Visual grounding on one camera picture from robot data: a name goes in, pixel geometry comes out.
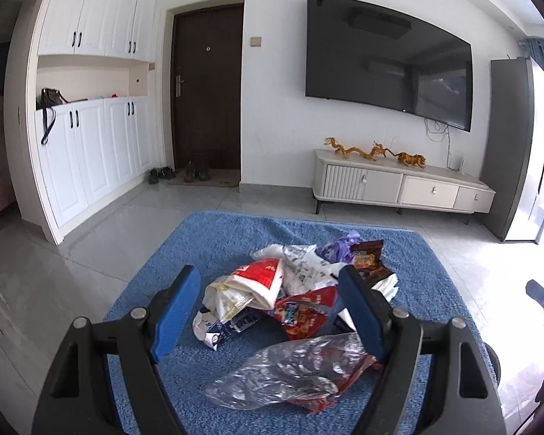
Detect dark brown snack bag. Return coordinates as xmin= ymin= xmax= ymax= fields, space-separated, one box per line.
xmin=350 ymin=240 xmax=393 ymax=286

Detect red snack wrapper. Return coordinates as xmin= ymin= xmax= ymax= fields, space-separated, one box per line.
xmin=270 ymin=286 xmax=338 ymax=340

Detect purple plastic bag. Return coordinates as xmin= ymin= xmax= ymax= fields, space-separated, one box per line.
xmin=318 ymin=231 xmax=362 ymax=264

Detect white printed plastic bag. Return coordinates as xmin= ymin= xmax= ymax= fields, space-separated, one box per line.
xmin=250 ymin=244 xmax=346 ymax=295

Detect clear plastic bag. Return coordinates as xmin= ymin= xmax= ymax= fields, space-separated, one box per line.
xmin=203 ymin=332 xmax=381 ymax=413

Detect red white plastic bag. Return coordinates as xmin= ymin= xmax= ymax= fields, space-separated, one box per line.
xmin=202 ymin=258 xmax=284 ymax=323

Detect blue white milk carton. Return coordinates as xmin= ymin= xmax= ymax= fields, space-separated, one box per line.
xmin=192 ymin=307 xmax=262 ymax=351

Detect blue fuzzy table cloth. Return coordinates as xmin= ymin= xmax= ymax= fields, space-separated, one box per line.
xmin=103 ymin=209 xmax=500 ymax=435

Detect white TV stand cabinet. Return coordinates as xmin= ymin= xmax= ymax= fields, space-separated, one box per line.
xmin=312 ymin=149 xmax=495 ymax=214

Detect shoes by door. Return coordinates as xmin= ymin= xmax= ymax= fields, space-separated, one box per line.
xmin=147 ymin=161 xmax=211 ymax=185

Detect door mat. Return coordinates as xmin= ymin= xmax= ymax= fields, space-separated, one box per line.
xmin=165 ymin=169 xmax=240 ymax=189

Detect grey tall cabinet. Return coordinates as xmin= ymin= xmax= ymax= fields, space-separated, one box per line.
xmin=481 ymin=57 xmax=544 ymax=243

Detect golden tiger figurine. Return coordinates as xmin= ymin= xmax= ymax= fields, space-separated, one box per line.
xmin=393 ymin=151 xmax=426 ymax=169

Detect golden dragon figurine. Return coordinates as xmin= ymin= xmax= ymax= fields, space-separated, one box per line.
xmin=323 ymin=137 xmax=395 ymax=160

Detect dark handbag on shelf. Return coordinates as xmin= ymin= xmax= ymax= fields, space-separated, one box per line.
xmin=38 ymin=87 xmax=69 ymax=145

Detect blue curtain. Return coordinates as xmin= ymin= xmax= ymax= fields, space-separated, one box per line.
xmin=524 ymin=37 xmax=544 ymax=71

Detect dark brown entrance door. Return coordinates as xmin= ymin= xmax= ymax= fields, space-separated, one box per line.
xmin=170 ymin=3 xmax=243 ymax=171

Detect white shoe cabinet wall unit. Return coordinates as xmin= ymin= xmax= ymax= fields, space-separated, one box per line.
xmin=29 ymin=0 xmax=158 ymax=245

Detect wall-mounted black television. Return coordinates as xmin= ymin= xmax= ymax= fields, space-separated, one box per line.
xmin=305 ymin=0 xmax=474 ymax=132

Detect wall light switch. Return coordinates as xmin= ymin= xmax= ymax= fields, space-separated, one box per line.
xmin=250 ymin=36 xmax=262 ymax=47

